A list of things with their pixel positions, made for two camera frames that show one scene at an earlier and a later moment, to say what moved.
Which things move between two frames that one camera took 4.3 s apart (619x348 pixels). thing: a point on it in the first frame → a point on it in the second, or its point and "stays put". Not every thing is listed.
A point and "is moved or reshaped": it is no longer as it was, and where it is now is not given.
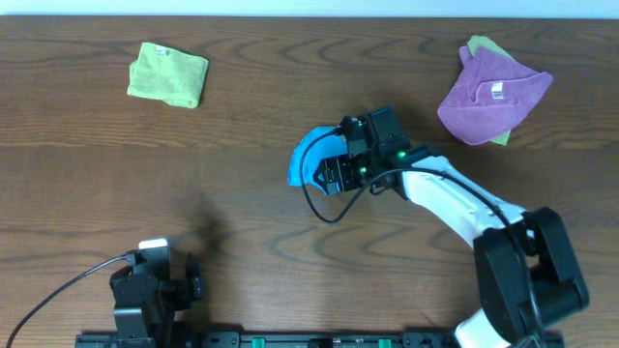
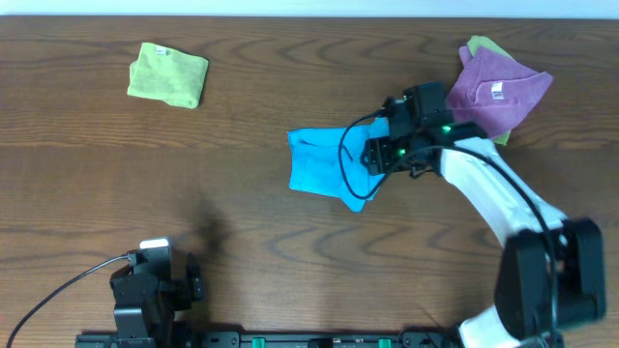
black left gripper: [191, 285] stays put
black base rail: [269, 339] stays put
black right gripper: [341, 168] → [378, 151]
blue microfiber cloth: [325, 147] is moved or reshaped
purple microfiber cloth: [490, 94] stays put
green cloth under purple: [478, 42] stays put
